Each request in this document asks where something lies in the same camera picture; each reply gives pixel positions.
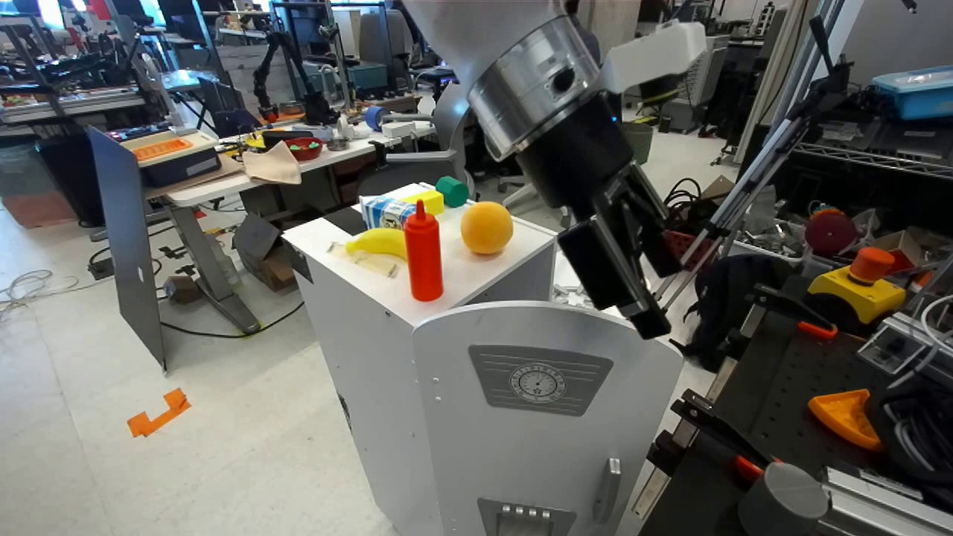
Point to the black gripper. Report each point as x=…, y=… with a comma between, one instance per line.
x=577, y=160

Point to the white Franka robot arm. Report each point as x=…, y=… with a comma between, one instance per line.
x=497, y=48

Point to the white toy fridge door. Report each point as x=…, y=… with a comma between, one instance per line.
x=556, y=448

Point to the orange toy fruit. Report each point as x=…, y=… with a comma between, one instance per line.
x=486, y=231

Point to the green toy block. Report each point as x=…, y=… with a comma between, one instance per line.
x=455, y=192

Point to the yellow toy block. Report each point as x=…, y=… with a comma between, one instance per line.
x=430, y=201

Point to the red ketchup bottle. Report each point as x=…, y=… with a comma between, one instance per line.
x=424, y=261

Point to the dark red round object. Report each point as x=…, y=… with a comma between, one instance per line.
x=830, y=231

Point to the grey empty office chair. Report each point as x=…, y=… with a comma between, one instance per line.
x=449, y=121

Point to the yellow emergency stop button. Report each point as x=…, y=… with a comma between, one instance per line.
x=860, y=294

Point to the blue white milk carton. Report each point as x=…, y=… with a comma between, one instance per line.
x=385, y=213

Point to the yellow toy banana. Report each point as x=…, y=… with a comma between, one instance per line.
x=379, y=241

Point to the orange triangular plastic piece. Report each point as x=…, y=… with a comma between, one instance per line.
x=844, y=411

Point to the white toy kitchen cabinet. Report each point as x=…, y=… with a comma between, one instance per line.
x=367, y=347

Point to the grey cylinder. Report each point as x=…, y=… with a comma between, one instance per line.
x=778, y=501

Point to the blue plastic bin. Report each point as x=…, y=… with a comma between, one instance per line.
x=914, y=94

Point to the red bowl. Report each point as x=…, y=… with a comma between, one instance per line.
x=305, y=148

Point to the beige cloth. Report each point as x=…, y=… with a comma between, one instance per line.
x=272, y=166

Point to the white work desk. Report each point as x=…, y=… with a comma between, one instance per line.
x=205, y=188

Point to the black box with orange top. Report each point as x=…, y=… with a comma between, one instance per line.
x=174, y=160

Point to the grey standing panel board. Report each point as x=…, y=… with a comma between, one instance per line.
x=128, y=249

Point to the grey camera tripod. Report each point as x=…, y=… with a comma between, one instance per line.
x=765, y=169

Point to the orange floor bracket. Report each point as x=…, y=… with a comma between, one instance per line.
x=159, y=419

